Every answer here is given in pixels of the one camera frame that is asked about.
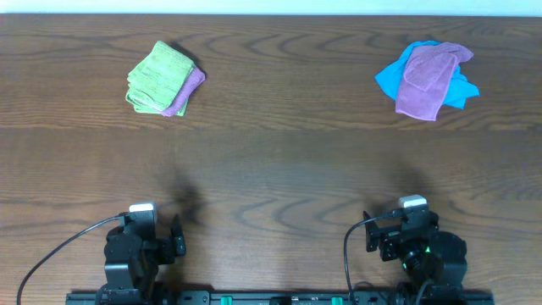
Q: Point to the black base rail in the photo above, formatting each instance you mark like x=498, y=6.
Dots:
x=291, y=298

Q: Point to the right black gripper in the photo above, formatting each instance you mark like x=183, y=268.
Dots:
x=389, y=240

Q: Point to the folded green cloth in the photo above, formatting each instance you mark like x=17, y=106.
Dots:
x=157, y=80

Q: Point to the purple microfiber cloth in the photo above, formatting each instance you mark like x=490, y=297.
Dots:
x=430, y=80

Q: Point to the blue crumpled cloth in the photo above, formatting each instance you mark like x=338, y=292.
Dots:
x=391, y=76

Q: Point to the folded purple cloth in stack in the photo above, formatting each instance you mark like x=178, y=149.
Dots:
x=180, y=102

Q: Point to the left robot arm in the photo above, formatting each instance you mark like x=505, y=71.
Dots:
x=133, y=255

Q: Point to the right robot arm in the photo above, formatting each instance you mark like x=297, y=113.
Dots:
x=434, y=260

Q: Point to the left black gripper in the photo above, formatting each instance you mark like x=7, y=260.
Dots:
x=176, y=239

